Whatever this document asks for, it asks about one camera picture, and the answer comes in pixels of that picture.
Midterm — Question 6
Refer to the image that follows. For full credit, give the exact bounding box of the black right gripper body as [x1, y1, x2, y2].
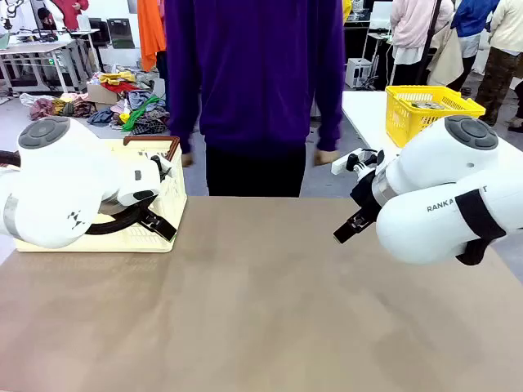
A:
[350, 171, 387, 222]

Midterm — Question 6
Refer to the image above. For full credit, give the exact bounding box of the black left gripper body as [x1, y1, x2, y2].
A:
[136, 198, 165, 225]

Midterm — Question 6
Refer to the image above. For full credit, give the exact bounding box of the purple-sleeved right forearm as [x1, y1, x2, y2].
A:
[165, 77, 198, 155]

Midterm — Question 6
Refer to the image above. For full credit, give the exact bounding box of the purple-sleeved left forearm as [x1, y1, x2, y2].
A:
[314, 77, 346, 153]

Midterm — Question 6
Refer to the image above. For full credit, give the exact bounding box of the cream basket with brown rim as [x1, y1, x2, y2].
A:
[14, 136, 188, 253]

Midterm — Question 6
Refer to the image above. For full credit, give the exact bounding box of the yellow plastic basket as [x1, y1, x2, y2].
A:
[384, 84, 487, 149]

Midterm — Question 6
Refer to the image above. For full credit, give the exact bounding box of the silver can in basket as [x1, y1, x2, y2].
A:
[410, 100, 449, 111]

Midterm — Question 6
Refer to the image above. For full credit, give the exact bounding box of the person's left hand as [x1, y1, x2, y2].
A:
[312, 149, 341, 167]

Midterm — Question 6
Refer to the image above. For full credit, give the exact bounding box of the white table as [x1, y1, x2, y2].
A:
[341, 90, 523, 163]

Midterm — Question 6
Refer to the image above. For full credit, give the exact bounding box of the green cloth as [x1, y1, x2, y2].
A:
[121, 95, 163, 132]

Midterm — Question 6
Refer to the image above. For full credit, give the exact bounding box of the white box appliance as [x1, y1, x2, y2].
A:
[345, 56, 375, 90]

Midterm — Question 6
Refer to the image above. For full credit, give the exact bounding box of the cardboard box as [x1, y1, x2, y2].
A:
[86, 81, 122, 105]

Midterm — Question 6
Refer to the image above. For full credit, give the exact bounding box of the pile of colourful clothes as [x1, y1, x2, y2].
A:
[19, 69, 171, 136]

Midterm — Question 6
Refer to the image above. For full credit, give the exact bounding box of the person in purple sweater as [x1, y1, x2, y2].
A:
[163, 0, 347, 198]

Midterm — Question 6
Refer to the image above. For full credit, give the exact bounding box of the beige hanging bag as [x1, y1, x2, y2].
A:
[427, 22, 465, 87]

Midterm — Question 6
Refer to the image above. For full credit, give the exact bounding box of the person in pink sweater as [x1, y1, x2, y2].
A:
[389, 0, 455, 89]

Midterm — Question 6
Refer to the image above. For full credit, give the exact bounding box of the dark storage crate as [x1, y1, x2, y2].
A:
[106, 17, 136, 50]

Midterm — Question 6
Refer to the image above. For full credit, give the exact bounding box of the person in orange top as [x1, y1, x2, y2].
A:
[136, 0, 168, 119]

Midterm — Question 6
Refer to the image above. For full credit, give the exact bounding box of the person in cream top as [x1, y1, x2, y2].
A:
[473, 0, 523, 128]

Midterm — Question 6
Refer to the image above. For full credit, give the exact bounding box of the person in blue jacket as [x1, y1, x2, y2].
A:
[449, 0, 502, 93]

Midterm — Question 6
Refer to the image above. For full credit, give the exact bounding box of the person in red top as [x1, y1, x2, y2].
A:
[51, 0, 90, 31]

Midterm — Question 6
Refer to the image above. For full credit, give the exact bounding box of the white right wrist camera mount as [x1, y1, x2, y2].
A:
[330, 148, 386, 177]

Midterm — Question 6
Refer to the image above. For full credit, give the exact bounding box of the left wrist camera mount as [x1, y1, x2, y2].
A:
[149, 154, 175, 181]

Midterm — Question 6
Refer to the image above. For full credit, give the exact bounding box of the black strap on arm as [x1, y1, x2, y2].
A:
[454, 189, 508, 266]

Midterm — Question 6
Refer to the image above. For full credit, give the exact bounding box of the white metal-frame desk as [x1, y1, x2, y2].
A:
[0, 28, 101, 94]

